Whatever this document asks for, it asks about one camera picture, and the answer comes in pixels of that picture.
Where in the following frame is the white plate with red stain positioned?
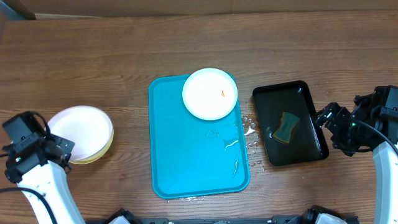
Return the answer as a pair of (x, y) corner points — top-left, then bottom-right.
(48, 106), (114, 161)

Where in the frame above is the yellow-green plate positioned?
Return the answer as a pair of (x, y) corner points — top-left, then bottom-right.
(69, 129), (114, 165)

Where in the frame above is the yellow-green sponge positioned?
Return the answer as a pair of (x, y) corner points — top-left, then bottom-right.
(272, 112), (300, 144)

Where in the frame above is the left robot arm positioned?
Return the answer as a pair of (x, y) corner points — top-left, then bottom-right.
(1, 134), (85, 223)

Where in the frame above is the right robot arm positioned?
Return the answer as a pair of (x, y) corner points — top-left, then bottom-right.
(315, 103), (397, 224)

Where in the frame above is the black water tray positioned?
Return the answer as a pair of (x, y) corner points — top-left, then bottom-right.
(252, 80), (329, 167)

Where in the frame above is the teal plastic tray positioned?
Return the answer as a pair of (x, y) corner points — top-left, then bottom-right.
(148, 75), (250, 199)

